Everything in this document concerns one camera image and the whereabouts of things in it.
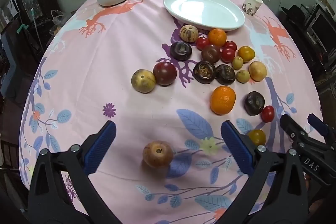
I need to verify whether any yellow-brown round fruit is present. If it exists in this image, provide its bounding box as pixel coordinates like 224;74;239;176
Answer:
131;69;156;94

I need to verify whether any computer monitor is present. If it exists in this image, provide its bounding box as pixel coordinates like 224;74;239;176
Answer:
310;13;336;54

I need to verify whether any dark purple tomato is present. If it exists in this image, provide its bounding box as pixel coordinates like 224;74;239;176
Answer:
201;44;221;64

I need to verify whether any striped tan round fruit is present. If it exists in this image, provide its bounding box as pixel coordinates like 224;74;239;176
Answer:
180;25;198;43

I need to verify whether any olive yellow tomato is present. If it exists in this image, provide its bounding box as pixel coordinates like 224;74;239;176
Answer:
248;129;267;147

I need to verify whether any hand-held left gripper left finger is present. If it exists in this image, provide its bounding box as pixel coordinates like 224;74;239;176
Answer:
28;120;124;224

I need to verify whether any small orange mandarin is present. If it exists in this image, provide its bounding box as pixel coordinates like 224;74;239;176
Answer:
208;28;227;47

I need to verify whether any dark water chestnut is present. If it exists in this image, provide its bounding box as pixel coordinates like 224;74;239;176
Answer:
193;61;217;84
170;42;192;61
215;64;236;86
244;91;265;116

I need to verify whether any pink printed tablecloth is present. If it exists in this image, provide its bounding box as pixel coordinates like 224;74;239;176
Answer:
20;0;324;224

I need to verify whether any dark red tomato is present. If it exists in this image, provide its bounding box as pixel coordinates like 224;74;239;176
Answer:
153;61;177;86

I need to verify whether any red cherry tomato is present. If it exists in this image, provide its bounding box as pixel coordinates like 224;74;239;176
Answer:
224;41;238;52
196;37;210;51
260;105;275;123
221;48;236;63

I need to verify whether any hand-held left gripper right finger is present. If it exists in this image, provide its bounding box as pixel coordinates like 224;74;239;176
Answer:
215;120;309;224

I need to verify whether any clear plastic bag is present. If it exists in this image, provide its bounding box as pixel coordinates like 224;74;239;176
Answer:
51;10;67;34

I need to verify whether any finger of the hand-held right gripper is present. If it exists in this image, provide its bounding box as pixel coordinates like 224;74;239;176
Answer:
308;113;336;142
279;113;310;144

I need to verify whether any brown round fruit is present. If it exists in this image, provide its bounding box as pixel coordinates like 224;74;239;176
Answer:
142;140;174;169

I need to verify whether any printed paper cup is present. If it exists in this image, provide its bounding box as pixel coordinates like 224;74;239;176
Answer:
242;0;264;16

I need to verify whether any large orange mandarin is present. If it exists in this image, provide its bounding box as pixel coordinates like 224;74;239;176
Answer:
210;86;236;115

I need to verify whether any yellow-orange tomato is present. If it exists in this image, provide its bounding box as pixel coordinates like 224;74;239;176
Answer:
237;46;256;63

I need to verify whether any black computer desk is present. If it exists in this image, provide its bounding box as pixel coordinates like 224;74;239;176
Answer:
281;5;336;85

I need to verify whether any small cardboard box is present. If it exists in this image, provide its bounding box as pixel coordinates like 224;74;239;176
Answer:
316;0;332;11

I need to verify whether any pale yellow round fruit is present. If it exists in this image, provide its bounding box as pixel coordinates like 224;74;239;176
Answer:
248;61;268;82

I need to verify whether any white oval plate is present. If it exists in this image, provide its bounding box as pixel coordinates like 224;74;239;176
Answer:
163;0;246;31

